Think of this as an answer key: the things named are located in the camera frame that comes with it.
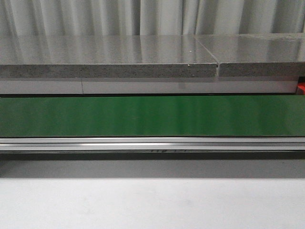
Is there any grey curtain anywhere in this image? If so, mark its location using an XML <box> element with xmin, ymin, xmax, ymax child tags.
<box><xmin>0</xmin><ymin>0</ymin><xmax>305</xmax><ymax>36</ymax></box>

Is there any red object at right edge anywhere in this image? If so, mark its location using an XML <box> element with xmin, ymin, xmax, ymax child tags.
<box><xmin>296</xmin><ymin>82</ymin><xmax>305</xmax><ymax>95</ymax></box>

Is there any grey stone slab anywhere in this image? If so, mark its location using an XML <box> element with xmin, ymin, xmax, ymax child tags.
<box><xmin>195</xmin><ymin>33</ymin><xmax>305</xmax><ymax>79</ymax></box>
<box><xmin>0</xmin><ymin>35</ymin><xmax>217</xmax><ymax>79</ymax></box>

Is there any grey stone slab left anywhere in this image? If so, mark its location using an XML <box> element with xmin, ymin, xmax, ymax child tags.
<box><xmin>0</xmin><ymin>35</ymin><xmax>217</xmax><ymax>79</ymax></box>

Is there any aluminium conveyor side rail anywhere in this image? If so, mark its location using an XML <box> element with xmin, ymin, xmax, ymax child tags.
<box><xmin>0</xmin><ymin>136</ymin><xmax>305</xmax><ymax>151</ymax></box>

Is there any green conveyor belt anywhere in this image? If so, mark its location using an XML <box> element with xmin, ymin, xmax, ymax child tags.
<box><xmin>0</xmin><ymin>95</ymin><xmax>305</xmax><ymax>137</ymax></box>

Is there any grey stone slab right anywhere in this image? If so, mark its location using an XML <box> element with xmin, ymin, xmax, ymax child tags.
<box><xmin>195</xmin><ymin>33</ymin><xmax>305</xmax><ymax>79</ymax></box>

